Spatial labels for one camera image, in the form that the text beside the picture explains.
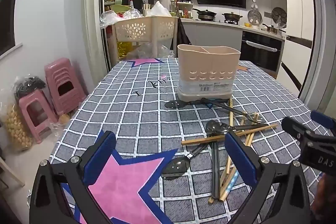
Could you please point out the clear bag of black items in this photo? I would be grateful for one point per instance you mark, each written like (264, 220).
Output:
(29, 87)

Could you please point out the clear bag in cart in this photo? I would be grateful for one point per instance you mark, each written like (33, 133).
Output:
(152, 50)

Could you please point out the beige plastic utensil holder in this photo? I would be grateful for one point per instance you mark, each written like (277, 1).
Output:
(207, 69)

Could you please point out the low pink plastic stool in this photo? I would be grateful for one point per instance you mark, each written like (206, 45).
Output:
(31, 103)

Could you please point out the grey checked star tablecloth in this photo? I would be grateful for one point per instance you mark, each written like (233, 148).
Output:
(131, 113)

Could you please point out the black built-in oven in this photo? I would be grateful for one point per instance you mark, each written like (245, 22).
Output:
(260, 53)

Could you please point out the black fork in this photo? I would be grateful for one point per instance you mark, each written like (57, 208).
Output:
(236, 111)

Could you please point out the round metal steamer rack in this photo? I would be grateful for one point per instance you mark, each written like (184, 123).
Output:
(254, 16)

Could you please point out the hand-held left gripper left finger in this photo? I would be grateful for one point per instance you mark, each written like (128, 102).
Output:
(103, 153)

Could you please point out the clear bag of yellow balls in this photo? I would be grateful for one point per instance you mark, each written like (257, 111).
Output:
(15, 129)

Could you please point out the spice rack with bottles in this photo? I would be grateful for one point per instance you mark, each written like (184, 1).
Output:
(181, 6)

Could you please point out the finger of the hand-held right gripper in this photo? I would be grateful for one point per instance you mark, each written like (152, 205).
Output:
(292, 127)
(321, 119)

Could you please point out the green plastic basin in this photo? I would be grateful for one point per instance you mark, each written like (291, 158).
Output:
(119, 8)

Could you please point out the white countertop chopstick holder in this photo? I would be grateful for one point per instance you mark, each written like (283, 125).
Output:
(147, 10)

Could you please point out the black slotted spoon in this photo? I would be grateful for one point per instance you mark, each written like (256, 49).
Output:
(176, 166)
(172, 104)

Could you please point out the yellow foil package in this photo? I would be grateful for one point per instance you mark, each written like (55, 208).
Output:
(124, 49)

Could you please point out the dark lidded cooking pot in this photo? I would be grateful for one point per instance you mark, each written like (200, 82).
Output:
(232, 16)

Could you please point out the dark window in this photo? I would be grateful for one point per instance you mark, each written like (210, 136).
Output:
(8, 19)

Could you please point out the small steel saucepan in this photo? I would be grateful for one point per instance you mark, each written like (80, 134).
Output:
(271, 29)

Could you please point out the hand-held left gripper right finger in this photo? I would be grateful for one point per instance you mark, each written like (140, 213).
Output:
(240, 158)

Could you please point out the yellow bowl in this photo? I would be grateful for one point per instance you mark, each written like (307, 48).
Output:
(247, 25)

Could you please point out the crumpled clear plastic bag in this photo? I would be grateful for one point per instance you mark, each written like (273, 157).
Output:
(109, 18)

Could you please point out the black garbage bag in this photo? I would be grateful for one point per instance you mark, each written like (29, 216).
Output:
(182, 35)

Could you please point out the round dark divided tray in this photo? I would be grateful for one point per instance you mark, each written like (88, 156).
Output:
(279, 16)

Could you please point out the spray bottle with red trigger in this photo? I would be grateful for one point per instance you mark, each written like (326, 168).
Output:
(131, 3)

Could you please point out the white plastic bag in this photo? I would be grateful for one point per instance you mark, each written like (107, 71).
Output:
(158, 10)

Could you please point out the person's right forearm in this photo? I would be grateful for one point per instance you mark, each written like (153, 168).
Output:
(324, 192)

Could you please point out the tall stack of pink stools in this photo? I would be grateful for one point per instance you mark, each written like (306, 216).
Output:
(61, 77)

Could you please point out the cream perforated basket cart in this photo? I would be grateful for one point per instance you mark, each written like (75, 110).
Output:
(147, 27)

